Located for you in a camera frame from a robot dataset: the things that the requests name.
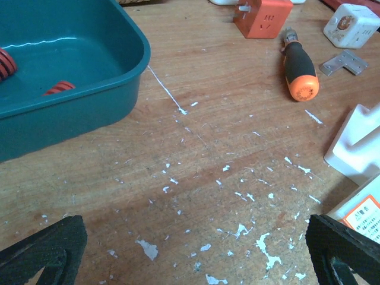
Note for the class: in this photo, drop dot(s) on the metal L bracket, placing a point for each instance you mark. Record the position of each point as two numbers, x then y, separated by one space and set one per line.
347 60

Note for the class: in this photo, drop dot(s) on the white box with warning label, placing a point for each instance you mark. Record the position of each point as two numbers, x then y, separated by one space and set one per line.
360 210

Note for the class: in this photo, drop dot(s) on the orange cube power socket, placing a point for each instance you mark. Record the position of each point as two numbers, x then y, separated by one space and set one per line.
261 19

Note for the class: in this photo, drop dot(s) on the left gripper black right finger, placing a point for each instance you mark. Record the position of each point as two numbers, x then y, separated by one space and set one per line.
337 252

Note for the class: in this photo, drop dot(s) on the red spring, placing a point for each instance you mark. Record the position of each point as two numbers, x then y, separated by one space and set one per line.
8 66
59 87

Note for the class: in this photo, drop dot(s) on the teal plastic tray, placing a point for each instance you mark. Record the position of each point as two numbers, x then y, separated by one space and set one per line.
95 45

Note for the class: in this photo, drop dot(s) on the white cube power socket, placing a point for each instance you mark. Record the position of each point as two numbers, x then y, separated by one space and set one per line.
351 26

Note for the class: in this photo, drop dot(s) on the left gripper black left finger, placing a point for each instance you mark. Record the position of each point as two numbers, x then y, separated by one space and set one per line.
56 250

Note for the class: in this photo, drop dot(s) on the orange black screwdriver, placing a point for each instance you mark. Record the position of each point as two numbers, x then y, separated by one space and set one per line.
300 73

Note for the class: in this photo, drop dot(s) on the white peg base plate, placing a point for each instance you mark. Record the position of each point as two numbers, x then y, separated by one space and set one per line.
354 151

